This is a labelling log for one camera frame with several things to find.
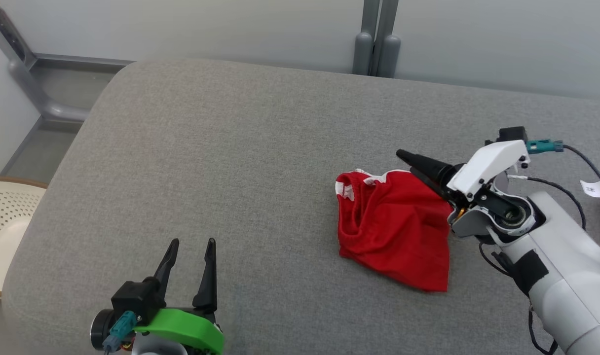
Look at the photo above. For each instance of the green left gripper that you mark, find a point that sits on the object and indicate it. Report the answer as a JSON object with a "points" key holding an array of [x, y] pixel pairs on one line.
{"points": [[186, 328]]}

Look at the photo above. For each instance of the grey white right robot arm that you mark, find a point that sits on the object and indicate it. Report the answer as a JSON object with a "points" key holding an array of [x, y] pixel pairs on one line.
{"points": [[566, 256]]}

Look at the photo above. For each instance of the cream perforated laundry basket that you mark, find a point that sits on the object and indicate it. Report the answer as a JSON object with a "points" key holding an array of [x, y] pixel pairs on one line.
{"points": [[9, 222]]}

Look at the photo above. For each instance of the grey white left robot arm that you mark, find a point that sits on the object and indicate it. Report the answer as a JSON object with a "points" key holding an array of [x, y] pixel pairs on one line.
{"points": [[100, 330]]}

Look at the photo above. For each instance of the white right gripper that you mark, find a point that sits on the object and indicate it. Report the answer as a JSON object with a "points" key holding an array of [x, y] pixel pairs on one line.
{"points": [[487, 165]]}

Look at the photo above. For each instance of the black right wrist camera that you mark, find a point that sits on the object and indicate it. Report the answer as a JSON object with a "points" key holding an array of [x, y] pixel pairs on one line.
{"points": [[512, 134]]}

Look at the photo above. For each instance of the grey partition post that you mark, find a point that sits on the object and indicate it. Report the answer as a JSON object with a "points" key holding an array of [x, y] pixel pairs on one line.
{"points": [[390, 54], [364, 49]]}

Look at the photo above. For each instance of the grey metal corner frame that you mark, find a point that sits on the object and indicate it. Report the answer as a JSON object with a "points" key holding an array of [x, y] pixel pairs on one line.
{"points": [[28, 84]]}

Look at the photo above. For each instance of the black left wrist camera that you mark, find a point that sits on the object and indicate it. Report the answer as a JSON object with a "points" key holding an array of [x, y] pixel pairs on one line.
{"points": [[134, 298]]}

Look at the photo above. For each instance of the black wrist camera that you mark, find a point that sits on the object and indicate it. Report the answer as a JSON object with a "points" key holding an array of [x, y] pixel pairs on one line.
{"points": [[134, 298], [512, 134]]}

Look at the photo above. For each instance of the red Bulls shorts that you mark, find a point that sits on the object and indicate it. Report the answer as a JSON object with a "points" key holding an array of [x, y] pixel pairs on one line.
{"points": [[393, 231]]}

